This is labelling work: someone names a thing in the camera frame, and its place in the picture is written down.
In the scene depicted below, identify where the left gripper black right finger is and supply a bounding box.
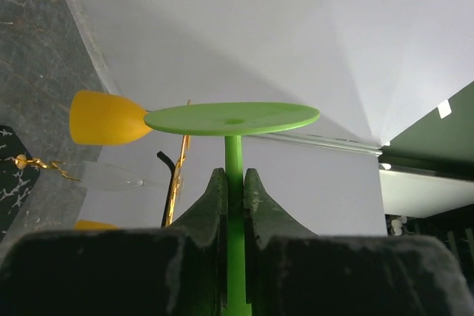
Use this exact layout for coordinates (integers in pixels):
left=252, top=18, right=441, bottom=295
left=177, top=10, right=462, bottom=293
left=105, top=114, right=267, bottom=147
left=244, top=169, right=473, bottom=315

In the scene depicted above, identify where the gold wire wine glass rack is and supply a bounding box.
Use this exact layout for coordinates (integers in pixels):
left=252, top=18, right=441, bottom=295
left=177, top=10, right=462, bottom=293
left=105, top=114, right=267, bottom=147
left=0, top=99, right=193, bottom=245

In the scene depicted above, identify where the clear champagne flute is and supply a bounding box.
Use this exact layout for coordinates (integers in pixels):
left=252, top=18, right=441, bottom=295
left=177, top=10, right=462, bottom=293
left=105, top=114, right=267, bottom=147
left=78, top=161, right=167, bottom=191

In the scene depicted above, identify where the green plastic goblet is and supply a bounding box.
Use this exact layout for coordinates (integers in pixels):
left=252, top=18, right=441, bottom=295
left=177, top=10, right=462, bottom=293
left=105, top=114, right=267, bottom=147
left=144, top=102, right=320, bottom=315

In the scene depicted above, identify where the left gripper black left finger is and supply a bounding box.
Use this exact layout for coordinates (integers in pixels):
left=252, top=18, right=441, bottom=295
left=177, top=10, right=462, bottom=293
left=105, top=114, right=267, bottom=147
left=1, top=168, right=228, bottom=315

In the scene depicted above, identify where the orange plastic goblet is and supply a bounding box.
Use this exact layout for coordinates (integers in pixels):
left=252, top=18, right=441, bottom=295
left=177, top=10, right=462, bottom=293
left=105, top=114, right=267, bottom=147
left=74, top=220, right=118, bottom=231
left=69, top=90, right=152, bottom=146

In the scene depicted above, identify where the orange plastic goblet front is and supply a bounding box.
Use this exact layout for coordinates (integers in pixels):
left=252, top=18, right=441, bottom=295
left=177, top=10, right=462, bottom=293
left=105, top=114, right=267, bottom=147
left=69, top=90, right=152, bottom=146

